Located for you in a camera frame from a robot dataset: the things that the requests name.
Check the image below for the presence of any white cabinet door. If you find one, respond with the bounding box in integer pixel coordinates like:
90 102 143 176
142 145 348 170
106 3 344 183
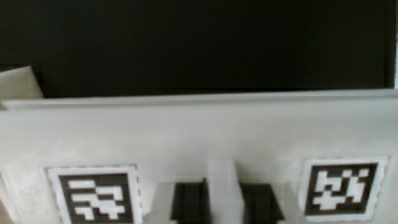
0 90 398 224

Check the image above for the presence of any white cabinet body box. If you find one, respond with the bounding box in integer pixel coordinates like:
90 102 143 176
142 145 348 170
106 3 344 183
0 66 42 100

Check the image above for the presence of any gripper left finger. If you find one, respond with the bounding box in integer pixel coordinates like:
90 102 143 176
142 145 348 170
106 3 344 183
170 181 209 224

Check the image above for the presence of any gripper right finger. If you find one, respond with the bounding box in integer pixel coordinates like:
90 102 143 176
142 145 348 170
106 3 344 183
239 183 284 224

